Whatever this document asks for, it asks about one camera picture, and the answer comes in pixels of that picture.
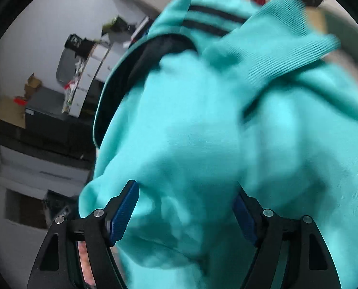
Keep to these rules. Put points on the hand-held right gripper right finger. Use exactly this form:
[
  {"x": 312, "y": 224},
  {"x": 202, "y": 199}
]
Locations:
[{"x": 245, "y": 219}]

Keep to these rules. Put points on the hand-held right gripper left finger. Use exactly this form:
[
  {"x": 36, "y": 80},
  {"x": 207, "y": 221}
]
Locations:
[{"x": 123, "y": 213}]

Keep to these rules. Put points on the teal zip jacket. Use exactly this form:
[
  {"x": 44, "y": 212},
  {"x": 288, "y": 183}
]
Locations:
[{"x": 197, "y": 126}]

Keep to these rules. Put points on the black refrigerator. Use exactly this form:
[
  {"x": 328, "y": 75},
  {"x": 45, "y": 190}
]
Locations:
[{"x": 52, "y": 117}]

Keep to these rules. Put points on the white drawer desk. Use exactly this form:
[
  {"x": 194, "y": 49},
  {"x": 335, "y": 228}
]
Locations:
[{"x": 82, "y": 93}]

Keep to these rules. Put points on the pile of desk clutter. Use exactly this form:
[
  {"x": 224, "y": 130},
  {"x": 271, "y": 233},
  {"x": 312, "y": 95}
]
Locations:
[{"x": 73, "y": 87}]

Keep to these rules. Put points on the dark wardrobe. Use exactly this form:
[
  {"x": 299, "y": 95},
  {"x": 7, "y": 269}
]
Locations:
[{"x": 9, "y": 113}]

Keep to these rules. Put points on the red bottle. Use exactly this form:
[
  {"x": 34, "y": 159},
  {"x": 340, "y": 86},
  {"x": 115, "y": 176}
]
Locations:
[{"x": 19, "y": 101}]

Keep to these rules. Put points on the open cardboard box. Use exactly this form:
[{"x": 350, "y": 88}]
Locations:
[{"x": 33, "y": 84}]

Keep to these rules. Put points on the black printed box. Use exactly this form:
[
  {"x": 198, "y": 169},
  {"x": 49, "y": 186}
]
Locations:
[{"x": 76, "y": 43}]

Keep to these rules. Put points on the black and red shoe box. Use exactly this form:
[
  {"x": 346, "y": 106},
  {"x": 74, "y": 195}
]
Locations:
[{"x": 140, "y": 30}]

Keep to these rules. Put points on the green wrapped bouquet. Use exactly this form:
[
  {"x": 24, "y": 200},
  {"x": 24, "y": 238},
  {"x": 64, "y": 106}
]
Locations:
[{"x": 114, "y": 24}]

